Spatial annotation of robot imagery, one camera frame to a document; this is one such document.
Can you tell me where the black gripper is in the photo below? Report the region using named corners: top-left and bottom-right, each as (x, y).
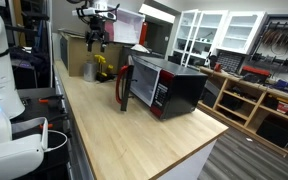
top-left (86, 16), bottom-right (109, 52)

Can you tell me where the black red microwave oven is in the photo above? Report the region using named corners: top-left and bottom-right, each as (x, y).
top-left (115, 55), bottom-right (208, 119)

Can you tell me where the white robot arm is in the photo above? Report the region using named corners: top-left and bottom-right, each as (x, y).
top-left (0, 16), bottom-right (51, 180)

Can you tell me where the white glass door cabinet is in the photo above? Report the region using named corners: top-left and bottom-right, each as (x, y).
top-left (172, 9), bottom-right (266, 66)

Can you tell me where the large cardboard box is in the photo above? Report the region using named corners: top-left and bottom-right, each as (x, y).
top-left (61, 32), bottom-right (124, 76)

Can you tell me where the silver metal can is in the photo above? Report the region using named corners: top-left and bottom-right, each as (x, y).
top-left (84, 62), bottom-right (97, 82)

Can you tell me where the yellow hex key set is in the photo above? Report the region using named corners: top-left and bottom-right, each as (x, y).
top-left (94, 54), bottom-right (116, 83)

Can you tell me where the clear plastic storage bin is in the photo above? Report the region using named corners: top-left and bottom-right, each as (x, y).
top-left (106, 8), bottom-right (145, 44)

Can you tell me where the orange black clamp left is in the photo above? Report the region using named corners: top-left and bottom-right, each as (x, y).
top-left (38, 95), bottom-right (63, 109)

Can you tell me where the orange black clamp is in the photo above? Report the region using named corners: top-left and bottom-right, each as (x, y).
top-left (38, 95), bottom-right (63, 109)
top-left (47, 114), bottom-right (68, 132)

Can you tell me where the orange black clamp right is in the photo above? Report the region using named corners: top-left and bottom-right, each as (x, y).
top-left (47, 114), bottom-right (68, 132)

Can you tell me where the black small parts organizer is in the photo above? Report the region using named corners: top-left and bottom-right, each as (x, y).
top-left (218, 51), bottom-right (244, 73)

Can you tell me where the red black toolbox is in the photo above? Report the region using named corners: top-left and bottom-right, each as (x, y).
top-left (241, 66), bottom-right (270, 84)

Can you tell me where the black tool pegboard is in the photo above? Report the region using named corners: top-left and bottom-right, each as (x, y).
top-left (249, 14), bottom-right (288, 73)

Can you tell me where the wooden shelf workbench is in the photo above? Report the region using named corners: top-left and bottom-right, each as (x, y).
top-left (198, 67), bottom-right (288, 156)

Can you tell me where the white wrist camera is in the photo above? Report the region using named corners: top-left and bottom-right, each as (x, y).
top-left (72, 0), bottom-right (119, 21)

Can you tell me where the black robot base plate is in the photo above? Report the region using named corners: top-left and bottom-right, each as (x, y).
top-left (0, 88), bottom-right (68, 180)

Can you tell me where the white cable loop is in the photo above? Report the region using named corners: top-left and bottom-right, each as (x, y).
top-left (43, 129), bottom-right (69, 153)

